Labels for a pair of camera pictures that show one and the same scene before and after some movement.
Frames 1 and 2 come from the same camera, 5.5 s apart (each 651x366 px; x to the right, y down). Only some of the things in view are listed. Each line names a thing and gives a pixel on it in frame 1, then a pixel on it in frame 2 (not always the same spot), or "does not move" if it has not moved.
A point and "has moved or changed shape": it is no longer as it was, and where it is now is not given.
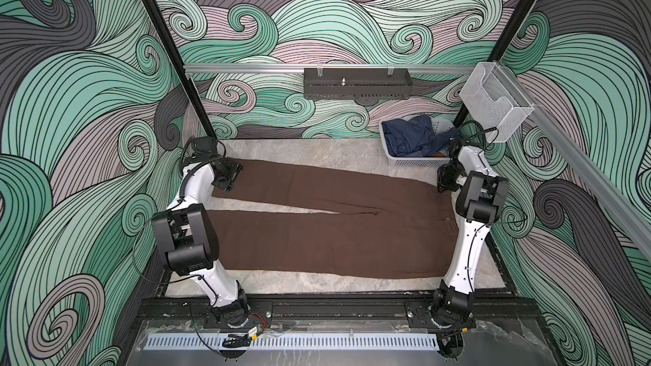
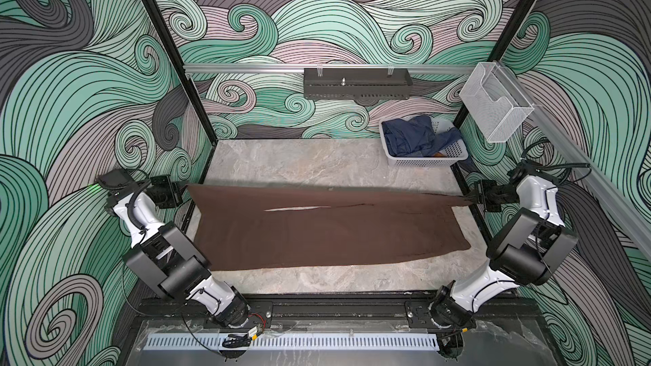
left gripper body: x=228 y=169 to x=162 y=193
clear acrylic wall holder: x=496 y=101 does not move
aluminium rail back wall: x=329 y=69 does not move
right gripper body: x=447 y=177 to x=491 y=196
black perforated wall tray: x=357 y=83 does not move
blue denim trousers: x=414 y=137 does not move
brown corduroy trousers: x=396 y=224 has moved or changed shape
